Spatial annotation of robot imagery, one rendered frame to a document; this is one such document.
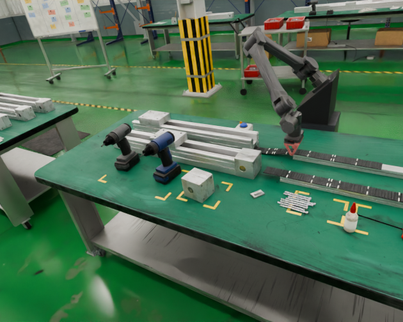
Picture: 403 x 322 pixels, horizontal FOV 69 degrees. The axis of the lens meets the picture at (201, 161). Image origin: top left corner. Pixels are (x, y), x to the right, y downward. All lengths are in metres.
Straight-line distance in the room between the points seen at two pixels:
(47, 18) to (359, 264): 6.87
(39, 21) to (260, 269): 6.57
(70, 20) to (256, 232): 6.28
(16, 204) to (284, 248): 2.15
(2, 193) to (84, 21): 4.72
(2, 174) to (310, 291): 2.18
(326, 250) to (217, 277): 0.76
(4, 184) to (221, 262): 1.71
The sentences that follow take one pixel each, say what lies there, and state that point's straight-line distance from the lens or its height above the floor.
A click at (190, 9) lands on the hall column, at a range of 4.67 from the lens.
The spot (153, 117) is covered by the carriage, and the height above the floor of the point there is 0.90.
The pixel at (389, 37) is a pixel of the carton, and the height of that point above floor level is 0.35.
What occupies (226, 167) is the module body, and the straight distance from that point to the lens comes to 1.37.
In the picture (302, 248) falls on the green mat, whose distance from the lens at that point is 1.05.
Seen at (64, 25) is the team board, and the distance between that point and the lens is 7.00.
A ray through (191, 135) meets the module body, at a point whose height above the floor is 0.84.
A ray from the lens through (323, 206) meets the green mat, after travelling 1.21.
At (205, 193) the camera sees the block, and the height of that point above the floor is 0.81.
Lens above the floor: 1.57
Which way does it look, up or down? 32 degrees down
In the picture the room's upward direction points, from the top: 9 degrees counter-clockwise
